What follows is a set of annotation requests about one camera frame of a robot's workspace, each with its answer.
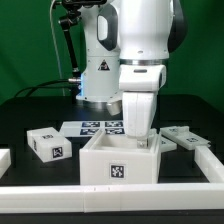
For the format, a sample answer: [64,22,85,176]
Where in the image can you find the white fence rail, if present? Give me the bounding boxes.
[194,146,224,183]
[0,149,11,178]
[0,183,224,214]

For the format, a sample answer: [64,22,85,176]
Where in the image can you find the white cabinet body box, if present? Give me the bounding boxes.
[79,130,161,185]

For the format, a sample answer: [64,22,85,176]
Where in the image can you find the white right fence rail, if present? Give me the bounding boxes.
[194,146,224,183]

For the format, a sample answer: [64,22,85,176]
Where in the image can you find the white cabinet door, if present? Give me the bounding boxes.
[161,137,177,153]
[160,126,210,150]

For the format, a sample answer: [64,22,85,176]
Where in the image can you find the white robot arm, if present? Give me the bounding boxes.
[77,0,187,148]

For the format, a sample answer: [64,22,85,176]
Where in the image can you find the white front fence rail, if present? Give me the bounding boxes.
[0,183,224,214]

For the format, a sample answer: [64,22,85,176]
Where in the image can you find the white marker base plate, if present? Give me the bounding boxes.
[60,120,124,137]

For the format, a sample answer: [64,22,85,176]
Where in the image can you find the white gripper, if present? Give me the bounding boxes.
[119,65,166,149]

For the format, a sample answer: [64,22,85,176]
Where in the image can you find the white left fence rail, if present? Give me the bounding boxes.
[0,149,11,178]

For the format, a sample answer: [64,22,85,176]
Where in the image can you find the black cables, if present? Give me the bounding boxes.
[13,77,82,98]

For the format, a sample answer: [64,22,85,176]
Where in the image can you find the white cabinet top block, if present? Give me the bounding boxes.
[27,127,72,163]

